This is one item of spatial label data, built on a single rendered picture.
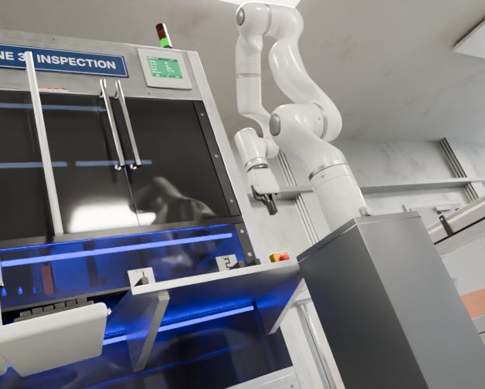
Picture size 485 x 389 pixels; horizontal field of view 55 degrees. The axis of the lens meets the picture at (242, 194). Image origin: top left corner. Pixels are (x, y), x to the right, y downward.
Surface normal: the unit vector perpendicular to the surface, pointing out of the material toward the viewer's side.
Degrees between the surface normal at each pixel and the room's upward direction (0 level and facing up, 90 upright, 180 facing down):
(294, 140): 128
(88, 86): 90
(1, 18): 180
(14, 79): 90
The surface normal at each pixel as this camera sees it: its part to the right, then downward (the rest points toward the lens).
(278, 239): 0.47, -0.48
